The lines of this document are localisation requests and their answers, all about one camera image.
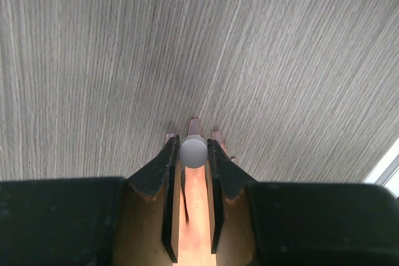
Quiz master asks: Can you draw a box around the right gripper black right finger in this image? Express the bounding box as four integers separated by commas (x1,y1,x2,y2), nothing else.
206,140,398,265

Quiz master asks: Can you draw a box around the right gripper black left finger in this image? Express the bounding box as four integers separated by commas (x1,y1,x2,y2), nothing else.
1,136,180,265

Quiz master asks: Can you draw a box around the mannequin hand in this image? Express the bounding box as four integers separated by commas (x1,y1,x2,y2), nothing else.
176,118,216,265

